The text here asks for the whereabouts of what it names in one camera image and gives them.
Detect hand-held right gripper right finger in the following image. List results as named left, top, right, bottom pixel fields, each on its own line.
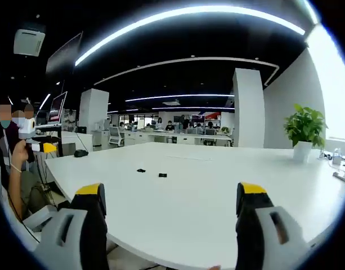
left=235, top=182, right=312, bottom=270

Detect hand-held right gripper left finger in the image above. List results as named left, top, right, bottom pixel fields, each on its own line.
left=34, top=182, right=110, bottom=270

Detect person's left hand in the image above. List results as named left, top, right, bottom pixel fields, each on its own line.
left=11, top=139, right=35, bottom=172

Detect black standing desk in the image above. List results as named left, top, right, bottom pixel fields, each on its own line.
left=33, top=123, right=65, bottom=158

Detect computer monitor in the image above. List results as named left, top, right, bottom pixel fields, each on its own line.
left=47, top=91, right=69, bottom=125

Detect person's olive trousers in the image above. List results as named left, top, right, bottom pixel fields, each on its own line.
left=19, top=170, right=52, bottom=221

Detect white mesh office chair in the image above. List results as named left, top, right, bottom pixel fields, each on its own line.
left=108, top=126, right=126, bottom=147

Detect black hanging screen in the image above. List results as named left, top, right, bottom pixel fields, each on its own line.
left=45, top=31, right=84, bottom=77

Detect white ceiling air conditioner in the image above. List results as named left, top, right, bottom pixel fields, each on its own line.
left=14, top=27, right=47, bottom=57

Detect potted green plant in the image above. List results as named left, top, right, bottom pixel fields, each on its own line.
left=283, top=103, right=328, bottom=163

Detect row of white office desks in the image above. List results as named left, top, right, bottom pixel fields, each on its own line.
left=118, top=129, right=232, bottom=147

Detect ceiling light strip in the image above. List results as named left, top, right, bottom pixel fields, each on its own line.
left=74, top=5, right=307, bottom=68

